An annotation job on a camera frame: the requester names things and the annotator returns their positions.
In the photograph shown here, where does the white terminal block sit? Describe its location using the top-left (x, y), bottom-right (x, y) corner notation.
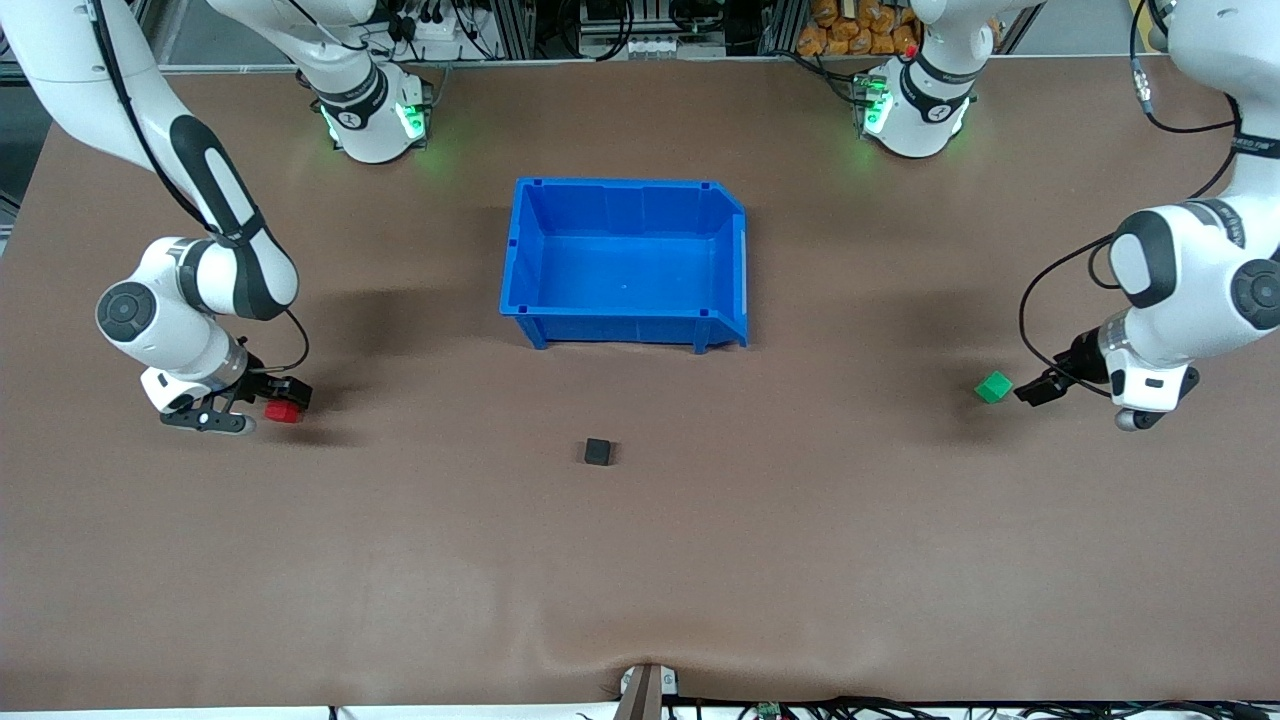
top-left (625, 37), bottom-right (726, 57)

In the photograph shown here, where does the blue plastic storage bin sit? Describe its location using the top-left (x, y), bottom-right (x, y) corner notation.
top-left (499, 178), bottom-right (749, 353)

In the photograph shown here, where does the orange packaged goods pile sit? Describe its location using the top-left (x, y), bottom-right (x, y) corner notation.
top-left (797, 0), bottom-right (919, 57)

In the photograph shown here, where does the white power strip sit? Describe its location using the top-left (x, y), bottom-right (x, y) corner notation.
top-left (395, 12), bottom-right (501, 46)

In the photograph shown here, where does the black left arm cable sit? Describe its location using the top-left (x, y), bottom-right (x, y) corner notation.
top-left (1018, 0), bottom-right (1246, 373)

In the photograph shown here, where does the aluminium frame profile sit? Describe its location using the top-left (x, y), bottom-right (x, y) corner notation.
top-left (120, 0), bottom-right (166, 69)

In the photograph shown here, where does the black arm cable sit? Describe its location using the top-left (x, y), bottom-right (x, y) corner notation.
top-left (1018, 0), bottom-right (1246, 373)
top-left (88, 0), bottom-right (311, 376)

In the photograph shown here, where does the table cover mat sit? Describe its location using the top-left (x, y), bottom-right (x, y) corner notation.
top-left (0, 55), bottom-right (1280, 713)

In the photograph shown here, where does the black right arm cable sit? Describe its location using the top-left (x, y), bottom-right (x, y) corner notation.
top-left (88, 0), bottom-right (311, 376)

